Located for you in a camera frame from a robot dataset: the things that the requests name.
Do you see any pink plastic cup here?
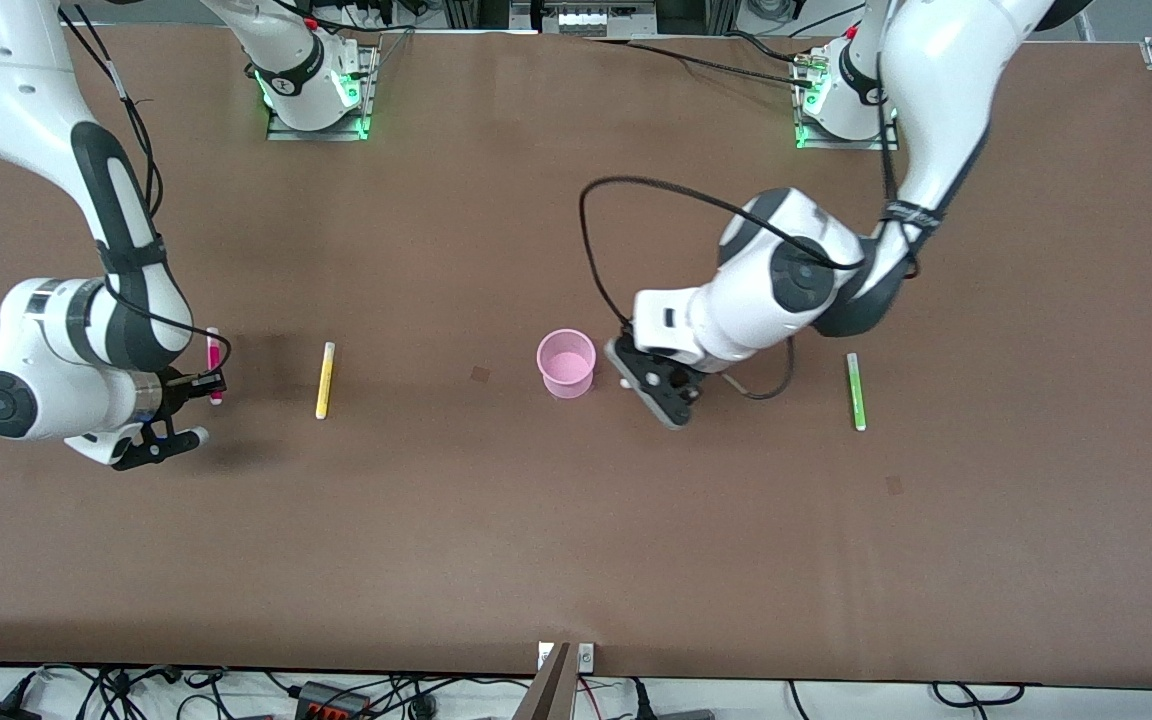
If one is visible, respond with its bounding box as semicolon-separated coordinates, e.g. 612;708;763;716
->
536;328;598;400

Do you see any yellow marker pen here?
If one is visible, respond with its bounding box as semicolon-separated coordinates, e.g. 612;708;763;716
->
315;342;336;421

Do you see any green marker pen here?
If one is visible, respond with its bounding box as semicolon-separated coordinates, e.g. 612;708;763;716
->
846;352;867;432

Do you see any black orange power strip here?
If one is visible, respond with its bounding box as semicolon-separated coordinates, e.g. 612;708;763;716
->
296;681;373;720

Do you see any brown wooden strut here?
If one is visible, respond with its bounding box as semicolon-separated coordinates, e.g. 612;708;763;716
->
511;642;577;720

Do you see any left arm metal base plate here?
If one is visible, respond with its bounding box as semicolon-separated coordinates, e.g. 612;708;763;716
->
794;50;901;152

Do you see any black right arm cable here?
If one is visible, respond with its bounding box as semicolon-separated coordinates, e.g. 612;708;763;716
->
56;0;233;401

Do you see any long black table cable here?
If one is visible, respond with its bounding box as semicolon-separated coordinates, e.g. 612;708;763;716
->
584;37;817;89

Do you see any short black table cable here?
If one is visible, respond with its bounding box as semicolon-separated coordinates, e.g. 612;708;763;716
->
724;30;809;66

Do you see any white metal bracket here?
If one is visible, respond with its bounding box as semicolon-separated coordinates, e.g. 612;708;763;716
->
537;643;596;673

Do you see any aluminium frame with connectors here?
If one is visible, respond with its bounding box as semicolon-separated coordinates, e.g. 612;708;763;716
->
441;0;737;37

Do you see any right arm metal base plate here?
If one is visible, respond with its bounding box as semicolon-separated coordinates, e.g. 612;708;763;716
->
266;45;378;142

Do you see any black looped floor cable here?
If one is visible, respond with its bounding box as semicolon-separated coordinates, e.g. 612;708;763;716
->
931;682;1027;711

